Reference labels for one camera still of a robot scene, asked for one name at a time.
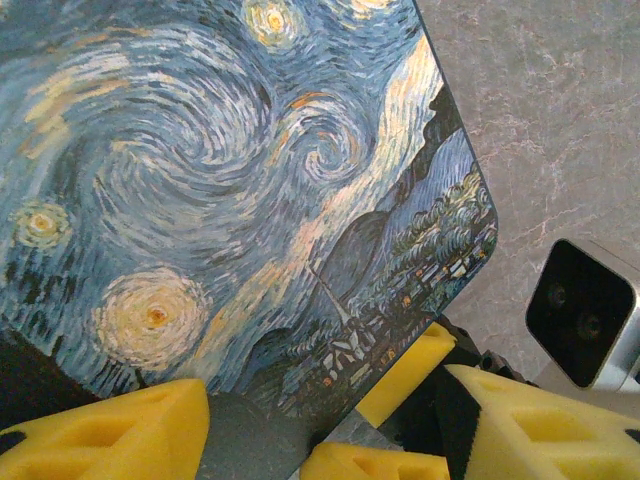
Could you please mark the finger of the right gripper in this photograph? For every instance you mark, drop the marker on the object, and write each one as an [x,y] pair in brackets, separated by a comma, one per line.
[405,375]
[550,435]

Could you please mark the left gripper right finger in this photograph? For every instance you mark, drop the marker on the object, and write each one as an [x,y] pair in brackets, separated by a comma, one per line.
[370,465]

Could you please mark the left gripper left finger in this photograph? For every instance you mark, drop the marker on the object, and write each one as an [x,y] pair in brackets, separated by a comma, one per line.
[125,440]

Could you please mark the starry night print tin box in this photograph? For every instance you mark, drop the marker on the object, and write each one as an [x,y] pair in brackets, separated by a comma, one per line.
[200,175]

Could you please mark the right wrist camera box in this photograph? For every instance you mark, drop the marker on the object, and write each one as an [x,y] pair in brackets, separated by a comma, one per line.
[575,310]

